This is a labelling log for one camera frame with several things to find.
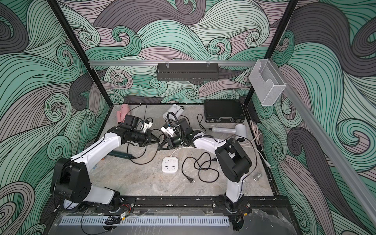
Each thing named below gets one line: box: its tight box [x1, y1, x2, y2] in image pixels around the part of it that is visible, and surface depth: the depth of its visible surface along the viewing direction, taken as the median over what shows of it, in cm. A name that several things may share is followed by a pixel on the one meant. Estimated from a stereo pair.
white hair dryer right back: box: [211, 123, 247, 143], surface depth 103 cm
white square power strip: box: [161, 156, 179, 173], surface depth 87 cm
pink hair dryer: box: [116, 103, 130, 123], surface depth 112 cm
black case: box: [203, 99, 246, 123], surface depth 113 cm
